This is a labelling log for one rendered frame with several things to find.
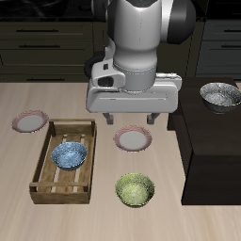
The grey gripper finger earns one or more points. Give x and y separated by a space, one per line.
109 118
152 118

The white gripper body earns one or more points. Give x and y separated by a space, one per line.
131 100

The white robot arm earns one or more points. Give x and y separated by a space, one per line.
135 40

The white plate with red rim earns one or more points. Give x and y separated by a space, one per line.
30 121
132 138

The blue bowl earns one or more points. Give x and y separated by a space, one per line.
69 155

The grey bowl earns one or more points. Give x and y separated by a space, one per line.
220 97

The green bowl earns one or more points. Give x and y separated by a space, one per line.
135 189

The dark wooden cabinet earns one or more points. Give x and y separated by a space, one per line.
210 150

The dark kitchen cupboards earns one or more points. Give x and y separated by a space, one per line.
47 50

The wooden slat tray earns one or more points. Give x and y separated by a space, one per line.
45 188

